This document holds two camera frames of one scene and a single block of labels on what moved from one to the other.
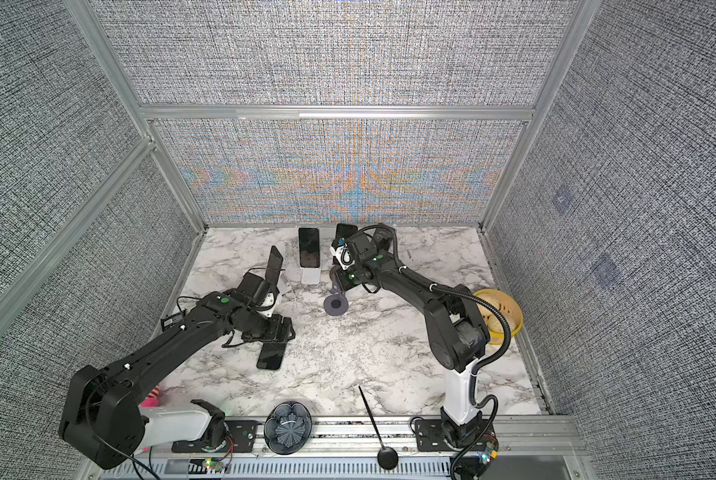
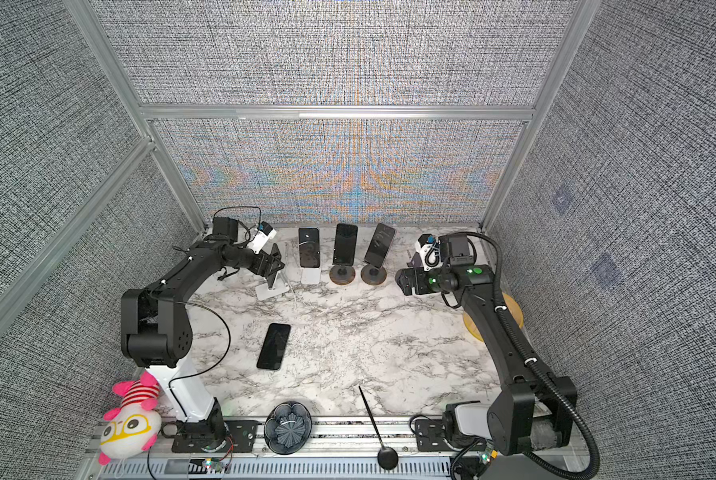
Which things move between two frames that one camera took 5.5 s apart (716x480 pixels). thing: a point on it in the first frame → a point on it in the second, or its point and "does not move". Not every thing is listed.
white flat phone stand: x=311 y=275 does not move
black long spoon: x=387 y=456 does not move
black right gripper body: x=351 y=277 → x=427 y=281
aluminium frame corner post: x=99 y=42 does not move
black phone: x=271 y=355 does not move
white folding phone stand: x=283 y=285 does not move
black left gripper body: x=269 y=329 → x=257 y=261
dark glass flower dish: x=287 y=427 does not move
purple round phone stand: x=336 y=303 → x=416 y=261
